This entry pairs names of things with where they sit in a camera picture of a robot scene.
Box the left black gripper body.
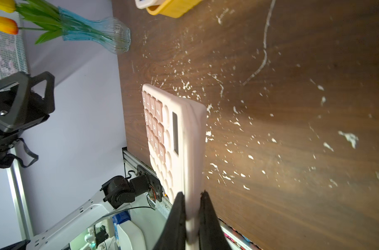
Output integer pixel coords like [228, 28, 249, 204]
[0, 71, 55, 169]

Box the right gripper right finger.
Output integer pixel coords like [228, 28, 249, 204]
[199, 191, 231, 250]

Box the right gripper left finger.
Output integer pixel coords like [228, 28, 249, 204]
[153, 192, 186, 250]

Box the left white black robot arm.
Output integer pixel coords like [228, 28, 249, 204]
[0, 71, 151, 250]

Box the yellow plastic storage box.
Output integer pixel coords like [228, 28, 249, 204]
[146, 0, 202, 18]

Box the glass vase with flowers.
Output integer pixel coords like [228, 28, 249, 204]
[0, 1, 131, 55]

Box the white wire side basket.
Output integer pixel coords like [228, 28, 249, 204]
[0, 9, 31, 82]

